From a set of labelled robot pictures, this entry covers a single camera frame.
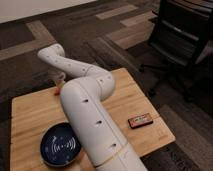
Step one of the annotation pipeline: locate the black office chair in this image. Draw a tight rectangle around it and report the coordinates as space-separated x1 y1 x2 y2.
139 0 213 101

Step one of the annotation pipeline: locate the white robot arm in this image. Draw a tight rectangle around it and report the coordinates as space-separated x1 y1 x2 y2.
38 44 148 171

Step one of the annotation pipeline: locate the dark blue ceramic bowl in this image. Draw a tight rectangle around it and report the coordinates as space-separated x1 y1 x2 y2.
40 122 82 167

